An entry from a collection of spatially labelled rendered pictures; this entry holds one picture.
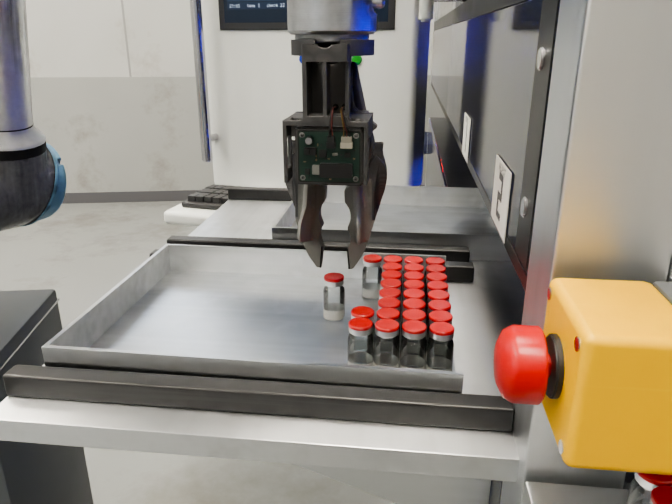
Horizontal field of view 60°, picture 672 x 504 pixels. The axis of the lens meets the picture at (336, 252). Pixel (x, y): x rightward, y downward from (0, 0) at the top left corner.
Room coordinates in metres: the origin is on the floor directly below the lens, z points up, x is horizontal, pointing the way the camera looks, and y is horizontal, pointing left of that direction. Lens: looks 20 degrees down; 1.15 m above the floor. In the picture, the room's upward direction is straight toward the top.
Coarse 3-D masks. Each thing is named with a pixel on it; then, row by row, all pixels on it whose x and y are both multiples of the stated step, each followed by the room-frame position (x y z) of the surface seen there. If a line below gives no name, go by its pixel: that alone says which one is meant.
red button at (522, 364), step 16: (512, 336) 0.26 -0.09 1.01; (528, 336) 0.26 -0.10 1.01; (544, 336) 0.26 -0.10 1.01; (496, 352) 0.27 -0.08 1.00; (512, 352) 0.25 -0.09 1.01; (528, 352) 0.25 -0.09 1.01; (544, 352) 0.25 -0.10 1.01; (496, 368) 0.26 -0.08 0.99; (512, 368) 0.25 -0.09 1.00; (528, 368) 0.25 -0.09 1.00; (544, 368) 0.25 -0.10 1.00; (496, 384) 0.26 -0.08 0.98; (512, 384) 0.25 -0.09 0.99; (528, 384) 0.24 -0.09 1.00; (544, 384) 0.24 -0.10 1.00; (512, 400) 0.25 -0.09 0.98; (528, 400) 0.25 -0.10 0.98
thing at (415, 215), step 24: (336, 192) 1.00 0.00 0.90; (384, 192) 0.99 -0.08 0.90; (408, 192) 0.98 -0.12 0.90; (432, 192) 0.98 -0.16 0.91; (456, 192) 0.97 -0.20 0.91; (288, 216) 0.84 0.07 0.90; (336, 216) 0.91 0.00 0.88; (384, 216) 0.91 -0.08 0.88; (408, 216) 0.91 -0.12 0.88; (432, 216) 0.91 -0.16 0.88; (456, 216) 0.91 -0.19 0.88; (480, 216) 0.91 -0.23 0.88; (336, 240) 0.74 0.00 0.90; (384, 240) 0.73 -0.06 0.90; (408, 240) 0.73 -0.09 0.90; (432, 240) 0.72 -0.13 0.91; (456, 240) 0.72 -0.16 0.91; (480, 240) 0.72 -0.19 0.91
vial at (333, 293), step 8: (328, 288) 0.54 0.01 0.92; (336, 288) 0.54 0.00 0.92; (344, 288) 0.55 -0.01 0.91; (328, 296) 0.54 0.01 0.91; (336, 296) 0.54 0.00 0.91; (344, 296) 0.54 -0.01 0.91; (328, 304) 0.54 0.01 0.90; (336, 304) 0.54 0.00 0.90; (344, 304) 0.54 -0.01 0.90; (328, 312) 0.54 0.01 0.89; (336, 312) 0.54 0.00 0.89; (344, 312) 0.54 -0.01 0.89; (336, 320) 0.54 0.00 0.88
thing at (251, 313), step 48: (144, 288) 0.60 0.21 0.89; (192, 288) 0.62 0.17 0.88; (240, 288) 0.62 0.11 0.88; (288, 288) 0.62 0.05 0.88; (96, 336) 0.50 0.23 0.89; (144, 336) 0.50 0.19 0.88; (192, 336) 0.50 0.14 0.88; (240, 336) 0.50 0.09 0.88; (288, 336) 0.50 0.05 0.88; (336, 336) 0.50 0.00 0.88; (336, 384) 0.39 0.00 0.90; (384, 384) 0.39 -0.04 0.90; (432, 384) 0.39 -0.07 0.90
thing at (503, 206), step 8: (496, 160) 0.55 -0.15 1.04; (496, 168) 0.54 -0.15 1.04; (504, 168) 0.50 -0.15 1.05; (496, 176) 0.54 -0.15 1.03; (504, 176) 0.50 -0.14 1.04; (496, 184) 0.53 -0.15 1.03; (504, 184) 0.49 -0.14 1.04; (496, 192) 0.53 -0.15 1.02; (504, 192) 0.49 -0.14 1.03; (496, 200) 0.53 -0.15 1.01; (504, 200) 0.48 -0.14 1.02; (504, 208) 0.48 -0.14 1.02; (496, 216) 0.52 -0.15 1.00; (504, 216) 0.48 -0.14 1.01; (496, 224) 0.51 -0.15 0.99; (504, 224) 0.47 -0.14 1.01; (504, 232) 0.47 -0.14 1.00; (504, 240) 0.47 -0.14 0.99
